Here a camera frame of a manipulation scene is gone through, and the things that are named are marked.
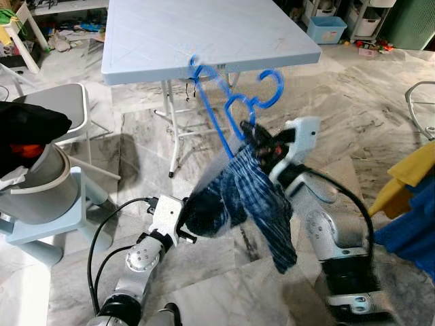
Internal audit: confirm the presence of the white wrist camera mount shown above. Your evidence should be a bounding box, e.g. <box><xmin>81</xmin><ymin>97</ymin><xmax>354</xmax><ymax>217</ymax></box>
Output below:
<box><xmin>147</xmin><ymin>195</ymin><xmax>186</xmax><ymax>247</ymax></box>
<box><xmin>270</xmin><ymin>116</ymin><xmax>321</xmax><ymax>189</ymax></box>

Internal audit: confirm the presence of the light blue storage bin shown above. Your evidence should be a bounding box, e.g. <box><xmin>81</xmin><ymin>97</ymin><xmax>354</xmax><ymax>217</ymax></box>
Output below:
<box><xmin>307</xmin><ymin>16</ymin><xmax>348</xmax><ymax>46</ymax></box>

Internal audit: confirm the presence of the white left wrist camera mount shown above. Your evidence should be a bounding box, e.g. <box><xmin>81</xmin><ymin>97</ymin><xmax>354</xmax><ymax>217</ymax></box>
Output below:
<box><xmin>147</xmin><ymin>195</ymin><xmax>186</xmax><ymax>247</ymax></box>

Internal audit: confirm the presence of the green cabinet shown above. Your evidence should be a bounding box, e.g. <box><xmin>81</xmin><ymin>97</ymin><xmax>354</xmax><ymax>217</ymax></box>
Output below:
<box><xmin>377</xmin><ymin>0</ymin><xmax>435</xmax><ymax>52</ymax></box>

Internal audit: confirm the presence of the white tubular bouncer frame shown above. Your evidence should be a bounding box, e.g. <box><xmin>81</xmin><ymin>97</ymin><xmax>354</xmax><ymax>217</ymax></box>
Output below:
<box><xmin>404</xmin><ymin>80</ymin><xmax>435</xmax><ymax>141</ymax></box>

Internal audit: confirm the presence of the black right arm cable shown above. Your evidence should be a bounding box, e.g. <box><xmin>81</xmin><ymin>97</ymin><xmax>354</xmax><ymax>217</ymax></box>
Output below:
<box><xmin>298</xmin><ymin>166</ymin><xmax>376</xmax><ymax>240</ymax></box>

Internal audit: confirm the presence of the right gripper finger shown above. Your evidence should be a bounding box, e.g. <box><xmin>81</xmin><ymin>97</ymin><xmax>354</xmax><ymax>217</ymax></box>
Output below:
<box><xmin>241</xmin><ymin>122</ymin><xmax>267</xmax><ymax>153</ymax></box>

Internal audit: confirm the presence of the grey white-framed chair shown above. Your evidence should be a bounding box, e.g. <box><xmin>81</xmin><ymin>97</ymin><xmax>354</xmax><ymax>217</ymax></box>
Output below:
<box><xmin>12</xmin><ymin>82</ymin><xmax>93</xmax><ymax>167</ymax></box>

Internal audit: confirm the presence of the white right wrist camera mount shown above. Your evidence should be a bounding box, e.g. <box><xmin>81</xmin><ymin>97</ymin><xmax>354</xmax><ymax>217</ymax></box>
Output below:
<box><xmin>270</xmin><ymin>116</ymin><xmax>321</xmax><ymax>189</ymax></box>

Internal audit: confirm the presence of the yellow shirt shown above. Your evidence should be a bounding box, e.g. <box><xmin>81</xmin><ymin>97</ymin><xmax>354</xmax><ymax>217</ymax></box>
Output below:
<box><xmin>368</xmin><ymin>140</ymin><xmax>435</xmax><ymax>219</ymax></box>

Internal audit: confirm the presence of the blue shirt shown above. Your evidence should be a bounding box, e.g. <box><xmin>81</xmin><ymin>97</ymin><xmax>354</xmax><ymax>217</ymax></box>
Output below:
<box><xmin>372</xmin><ymin>173</ymin><xmax>435</xmax><ymax>280</ymax></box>

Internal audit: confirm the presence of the blue plaid garment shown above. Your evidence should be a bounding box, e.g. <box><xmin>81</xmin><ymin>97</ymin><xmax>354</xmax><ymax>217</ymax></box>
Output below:
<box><xmin>182</xmin><ymin>139</ymin><xmax>300</xmax><ymax>275</ymax></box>

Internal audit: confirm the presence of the light blue folding table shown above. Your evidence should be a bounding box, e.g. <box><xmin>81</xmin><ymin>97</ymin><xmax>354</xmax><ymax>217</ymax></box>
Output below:
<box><xmin>102</xmin><ymin>0</ymin><xmax>322</xmax><ymax>179</ymax></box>

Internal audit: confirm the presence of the blue plastic hanger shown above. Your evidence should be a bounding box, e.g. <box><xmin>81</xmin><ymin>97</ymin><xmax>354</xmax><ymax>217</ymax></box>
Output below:
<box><xmin>188</xmin><ymin>54</ymin><xmax>285</xmax><ymax>160</ymax></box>

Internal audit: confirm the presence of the light blue plastic stool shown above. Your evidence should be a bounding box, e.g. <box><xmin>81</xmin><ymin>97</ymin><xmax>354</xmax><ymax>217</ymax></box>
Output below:
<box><xmin>0</xmin><ymin>166</ymin><xmax>122</xmax><ymax>267</ymax></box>

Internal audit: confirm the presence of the white laundry basket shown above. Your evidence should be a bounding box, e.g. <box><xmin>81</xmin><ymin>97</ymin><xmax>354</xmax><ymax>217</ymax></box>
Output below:
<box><xmin>0</xmin><ymin>141</ymin><xmax>74</xmax><ymax>226</ymax></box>

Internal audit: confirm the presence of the black garment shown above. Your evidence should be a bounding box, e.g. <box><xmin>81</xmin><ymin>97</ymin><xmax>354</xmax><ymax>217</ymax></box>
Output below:
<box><xmin>0</xmin><ymin>101</ymin><xmax>73</xmax><ymax>179</ymax></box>

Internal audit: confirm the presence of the white storage shelf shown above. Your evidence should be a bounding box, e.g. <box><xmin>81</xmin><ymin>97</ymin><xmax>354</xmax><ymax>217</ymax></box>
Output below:
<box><xmin>302</xmin><ymin>0</ymin><xmax>402</xmax><ymax>39</ymax></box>

